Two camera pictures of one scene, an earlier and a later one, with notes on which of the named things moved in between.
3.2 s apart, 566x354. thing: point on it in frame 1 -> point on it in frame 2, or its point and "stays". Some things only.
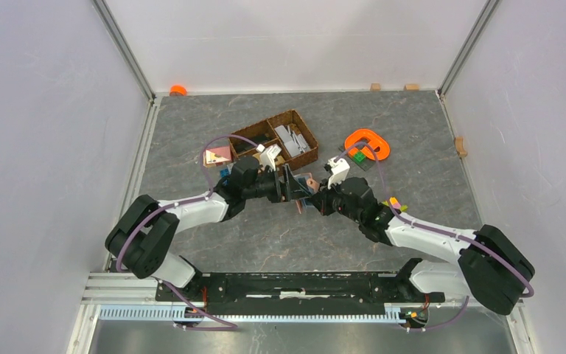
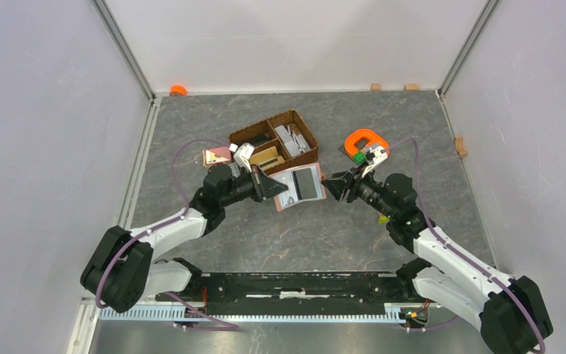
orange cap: x=177 y=90 stays
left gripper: x=292 y=188 -> x=262 y=184
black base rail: x=297 y=293 stays
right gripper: x=323 y=198 -> x=351 y=180
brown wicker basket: x=297 y=144 stays
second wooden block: x=411 y=87 stays
